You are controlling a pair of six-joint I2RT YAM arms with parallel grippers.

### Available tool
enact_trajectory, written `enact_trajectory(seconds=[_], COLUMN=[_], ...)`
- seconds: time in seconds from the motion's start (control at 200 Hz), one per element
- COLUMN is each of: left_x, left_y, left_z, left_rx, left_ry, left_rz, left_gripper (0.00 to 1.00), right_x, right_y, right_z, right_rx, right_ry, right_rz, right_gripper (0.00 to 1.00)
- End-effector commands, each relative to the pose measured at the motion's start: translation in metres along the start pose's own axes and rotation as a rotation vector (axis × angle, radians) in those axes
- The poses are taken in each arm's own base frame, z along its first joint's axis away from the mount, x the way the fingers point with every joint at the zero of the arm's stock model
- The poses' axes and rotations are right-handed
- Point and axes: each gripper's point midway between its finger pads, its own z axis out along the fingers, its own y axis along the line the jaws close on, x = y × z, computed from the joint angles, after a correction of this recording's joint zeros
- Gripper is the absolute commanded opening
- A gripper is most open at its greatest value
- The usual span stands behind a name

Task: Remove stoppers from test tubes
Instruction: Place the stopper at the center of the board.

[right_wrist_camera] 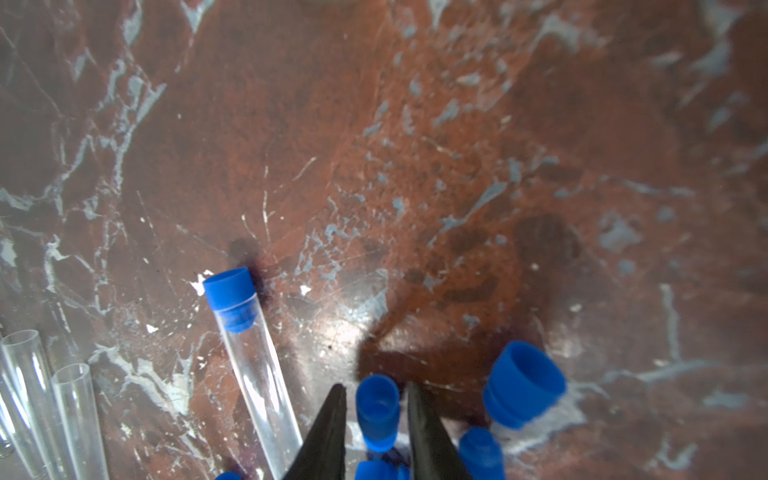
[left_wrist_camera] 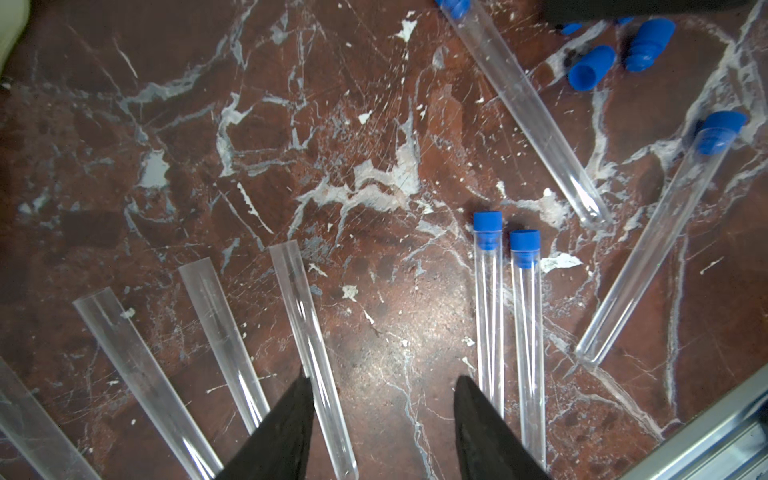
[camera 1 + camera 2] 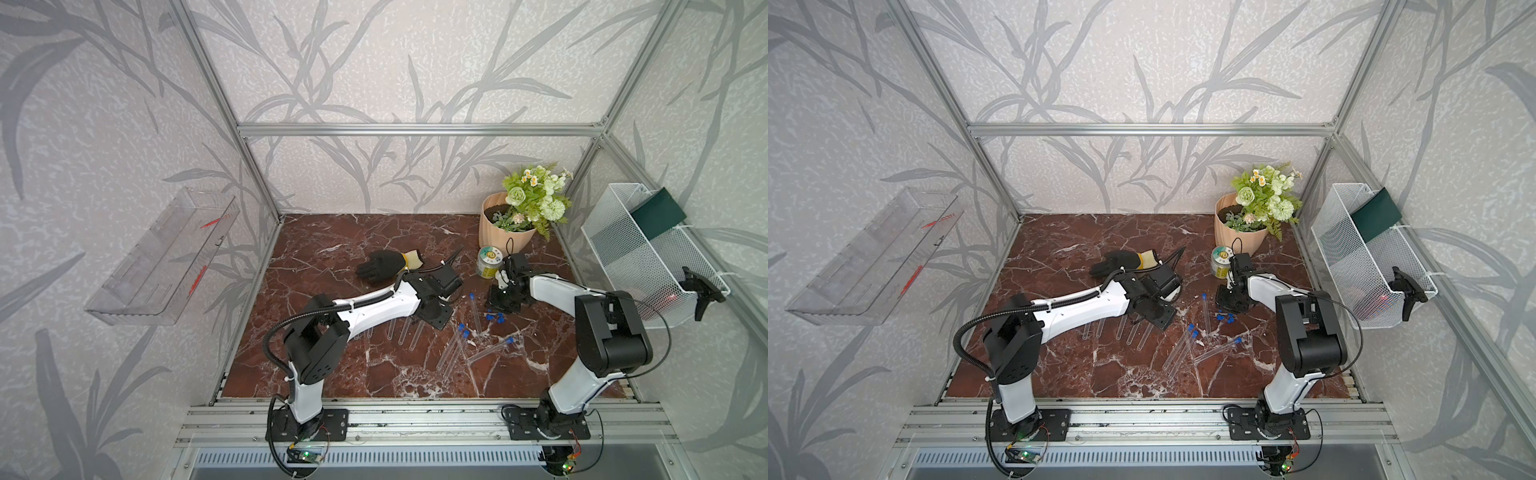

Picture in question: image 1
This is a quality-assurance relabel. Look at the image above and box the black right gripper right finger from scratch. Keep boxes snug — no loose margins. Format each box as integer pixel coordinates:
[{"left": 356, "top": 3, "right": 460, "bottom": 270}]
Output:
[{"left": 406, "top": 382, "right": 471, "bottom": 480}]

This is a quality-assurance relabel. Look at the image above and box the test tube blue stopper upright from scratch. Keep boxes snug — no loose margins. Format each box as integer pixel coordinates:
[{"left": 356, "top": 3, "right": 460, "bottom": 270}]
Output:
[{"left": 203, "top": 268, "right": 303, "bottom": 479}]

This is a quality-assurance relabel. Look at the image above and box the test tube blue stopper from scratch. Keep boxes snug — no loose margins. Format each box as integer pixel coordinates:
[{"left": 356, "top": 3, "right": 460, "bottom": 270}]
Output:
[
  {"left": 1, "top": 329, "right": 76, "bottom": 479},
  {"left": 0, "top": 382, "right": 14, "bottom": 459},
  {"left": 215, "top": 472, "right": 242, "bottom": 480},
  {"left": 51, "top": 363, "right": 110, "bottom": 479},
  {"left": 203, "top": 268, "right": 303, "bottom": 479}
]

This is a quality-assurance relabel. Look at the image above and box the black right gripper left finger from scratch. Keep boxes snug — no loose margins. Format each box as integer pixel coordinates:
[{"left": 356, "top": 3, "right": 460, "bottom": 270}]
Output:
[{"left": 284, "top": 383, "right": 347, "bottom": 480}]

